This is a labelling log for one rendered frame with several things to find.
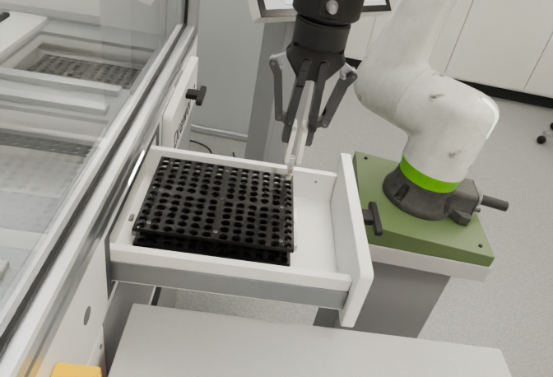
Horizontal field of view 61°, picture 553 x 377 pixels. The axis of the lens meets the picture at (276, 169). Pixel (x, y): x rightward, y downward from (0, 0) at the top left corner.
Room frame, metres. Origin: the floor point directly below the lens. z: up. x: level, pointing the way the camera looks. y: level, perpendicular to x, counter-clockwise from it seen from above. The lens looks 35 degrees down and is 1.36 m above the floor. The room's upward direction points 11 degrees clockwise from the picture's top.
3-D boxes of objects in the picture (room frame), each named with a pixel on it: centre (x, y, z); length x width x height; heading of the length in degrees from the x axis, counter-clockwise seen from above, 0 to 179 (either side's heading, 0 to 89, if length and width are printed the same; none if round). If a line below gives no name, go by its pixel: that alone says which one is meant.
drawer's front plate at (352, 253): (0.57, -0.13, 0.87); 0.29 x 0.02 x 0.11; 5
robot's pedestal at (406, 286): (0.82, -0.30, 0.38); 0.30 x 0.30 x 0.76; 1
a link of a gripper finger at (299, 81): (0.64, -0.01, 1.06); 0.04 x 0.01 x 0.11; 5
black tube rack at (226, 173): (0.55, 0.07, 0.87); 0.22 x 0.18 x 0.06; 95
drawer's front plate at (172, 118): (0.86, 0.22, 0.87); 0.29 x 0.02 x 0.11; 5
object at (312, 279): (0.55, 0.08, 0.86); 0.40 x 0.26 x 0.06; 95
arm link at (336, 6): (0.64, -0.02, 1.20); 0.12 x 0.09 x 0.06; 5
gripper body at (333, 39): (0.64, -0.02, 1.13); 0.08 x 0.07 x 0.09; 95
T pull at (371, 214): (0.57, -0.15, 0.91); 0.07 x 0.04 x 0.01; 5
